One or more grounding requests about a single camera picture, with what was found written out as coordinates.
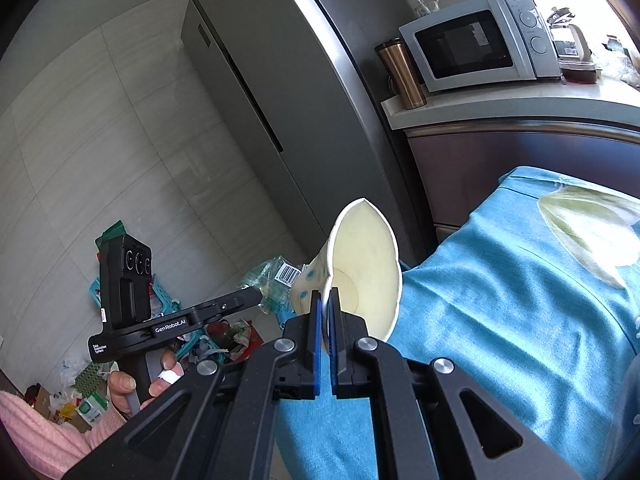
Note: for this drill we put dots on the person's left forearm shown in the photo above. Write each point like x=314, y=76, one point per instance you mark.
x=50, y=435

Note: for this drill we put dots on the steel kitchen counter cabinet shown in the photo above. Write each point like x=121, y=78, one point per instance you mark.
x=475, y=170

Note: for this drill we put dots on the blue leaf print cloth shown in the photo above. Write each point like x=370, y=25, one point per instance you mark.
x=500, y=335

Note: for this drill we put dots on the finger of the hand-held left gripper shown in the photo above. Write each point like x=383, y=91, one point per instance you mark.
x=240, y=300

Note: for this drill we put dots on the red paper sheet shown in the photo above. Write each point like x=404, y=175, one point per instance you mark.
x=255, y=336

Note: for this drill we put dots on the person's left hand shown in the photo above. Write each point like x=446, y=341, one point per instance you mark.
x=120, y=390

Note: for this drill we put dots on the green white snack packet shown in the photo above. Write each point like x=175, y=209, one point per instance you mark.
x=91, y=410

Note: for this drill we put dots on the white microwave oven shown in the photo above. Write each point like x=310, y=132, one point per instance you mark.
x=520, y=62

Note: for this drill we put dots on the grey refrigerator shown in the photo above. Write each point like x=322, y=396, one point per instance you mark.
x=260, y=60

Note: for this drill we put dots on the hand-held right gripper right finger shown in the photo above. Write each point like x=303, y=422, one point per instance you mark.
x=336, y=360

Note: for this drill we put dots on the brown cardboard box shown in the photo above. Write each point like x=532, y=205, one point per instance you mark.
x=41, y=402

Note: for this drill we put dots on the clear plastic wrapper barcode label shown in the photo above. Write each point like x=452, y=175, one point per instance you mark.
x=280, y=275

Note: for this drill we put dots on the teal plastic basket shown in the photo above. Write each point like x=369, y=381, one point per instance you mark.
x=160, y=300

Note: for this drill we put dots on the dark red container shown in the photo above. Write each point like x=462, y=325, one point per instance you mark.
x=580, y=72

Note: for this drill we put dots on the glass kettle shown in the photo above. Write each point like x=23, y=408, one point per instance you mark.
x=567, y=35

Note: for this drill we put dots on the green dotted tray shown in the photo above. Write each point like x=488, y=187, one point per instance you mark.
x=91, y=376

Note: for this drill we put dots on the white utensil cup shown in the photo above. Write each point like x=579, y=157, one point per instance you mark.
x=424, y=6

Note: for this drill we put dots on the crumpled white plastic bag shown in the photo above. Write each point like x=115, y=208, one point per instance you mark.
x=69, y=372

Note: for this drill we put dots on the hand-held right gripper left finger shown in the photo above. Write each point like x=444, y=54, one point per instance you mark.
x=316, y=347

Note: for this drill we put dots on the copper steel tumbler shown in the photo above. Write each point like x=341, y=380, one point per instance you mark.
x=402, y=75

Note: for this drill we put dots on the white paper cup blue dots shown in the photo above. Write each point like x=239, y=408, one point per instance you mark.
x=365, y=260

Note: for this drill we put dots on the clear plastic bag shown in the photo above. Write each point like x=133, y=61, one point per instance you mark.
x=620, y=60

